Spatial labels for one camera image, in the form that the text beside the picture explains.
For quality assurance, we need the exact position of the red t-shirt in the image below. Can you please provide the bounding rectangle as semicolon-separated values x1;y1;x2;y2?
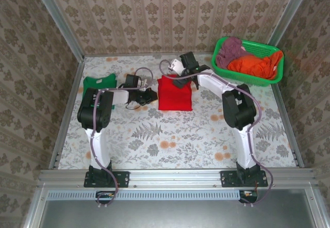
157;74;193;111

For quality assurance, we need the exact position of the folded green t-shirt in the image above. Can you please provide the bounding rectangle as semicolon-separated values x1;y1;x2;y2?
82;73;118;111

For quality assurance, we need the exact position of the purple t-shirt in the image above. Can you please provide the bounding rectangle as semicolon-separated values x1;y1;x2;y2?
216;37;255;69

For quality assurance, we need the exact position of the green plastic basket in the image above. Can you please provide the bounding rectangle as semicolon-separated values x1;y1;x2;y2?
211;36;285;87

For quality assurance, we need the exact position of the floral print table cover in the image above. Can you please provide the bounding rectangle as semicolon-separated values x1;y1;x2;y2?
58;54;297;171

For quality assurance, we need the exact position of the orange t-shirt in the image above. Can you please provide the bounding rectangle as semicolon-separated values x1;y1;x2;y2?
227;50;284;80

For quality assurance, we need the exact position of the small black connector board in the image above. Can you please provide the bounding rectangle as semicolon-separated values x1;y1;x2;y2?
239;189;258;203
95;190;117;204

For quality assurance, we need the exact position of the grey metal sheet panel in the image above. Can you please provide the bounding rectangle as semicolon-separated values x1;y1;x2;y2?
23;184;330;228

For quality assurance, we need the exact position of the thin black cable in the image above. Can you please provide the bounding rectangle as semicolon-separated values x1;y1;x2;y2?
125;93;153;110

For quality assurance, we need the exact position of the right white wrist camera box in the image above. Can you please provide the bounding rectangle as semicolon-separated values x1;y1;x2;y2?
169;58;187;73

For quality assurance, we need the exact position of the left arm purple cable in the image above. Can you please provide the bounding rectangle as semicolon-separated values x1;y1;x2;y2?
91;67;155;208

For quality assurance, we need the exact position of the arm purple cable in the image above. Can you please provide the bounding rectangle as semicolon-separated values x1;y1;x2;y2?
159;59;274;206
91;67;155;208

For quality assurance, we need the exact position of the aluminium side rail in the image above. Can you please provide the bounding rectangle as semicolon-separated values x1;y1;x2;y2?
48;56;86;169
270;85;306;168

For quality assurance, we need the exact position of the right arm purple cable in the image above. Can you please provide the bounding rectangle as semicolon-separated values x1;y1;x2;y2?
159;59;274;206

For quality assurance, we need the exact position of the aluminium mounting rail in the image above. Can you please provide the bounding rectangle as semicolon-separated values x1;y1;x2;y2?
38;168;317;189

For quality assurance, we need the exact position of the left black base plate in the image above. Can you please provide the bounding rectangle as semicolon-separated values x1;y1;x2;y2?
84;170;129;188

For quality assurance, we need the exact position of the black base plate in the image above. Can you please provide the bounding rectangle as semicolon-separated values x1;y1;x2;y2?
220;170;269;188
84;170;129;188

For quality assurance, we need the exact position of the grey slotted cable duct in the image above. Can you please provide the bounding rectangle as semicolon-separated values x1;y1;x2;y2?
47;189;242;201

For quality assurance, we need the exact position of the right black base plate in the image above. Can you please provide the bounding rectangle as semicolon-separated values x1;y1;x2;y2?
220;170;269;188

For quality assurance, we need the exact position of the aluminium corner post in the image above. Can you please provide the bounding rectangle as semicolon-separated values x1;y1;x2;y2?
268;0;314;48
29;0;86;61

